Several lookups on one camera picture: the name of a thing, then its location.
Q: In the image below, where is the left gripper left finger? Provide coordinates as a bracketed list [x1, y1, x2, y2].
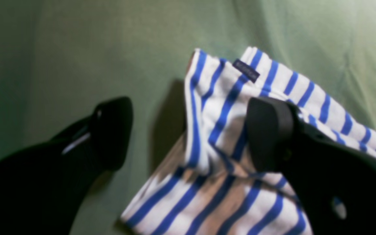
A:
[0, 97, 133, 235]

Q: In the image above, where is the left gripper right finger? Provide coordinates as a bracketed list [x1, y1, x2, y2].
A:
[245, 97, 376, 235]

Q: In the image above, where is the green table cloth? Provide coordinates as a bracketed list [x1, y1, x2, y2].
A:
[0, 0, 376, 235]

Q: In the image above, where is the blue white striped t-shirt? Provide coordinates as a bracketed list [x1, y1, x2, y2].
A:
[121, 47, 376, 235]

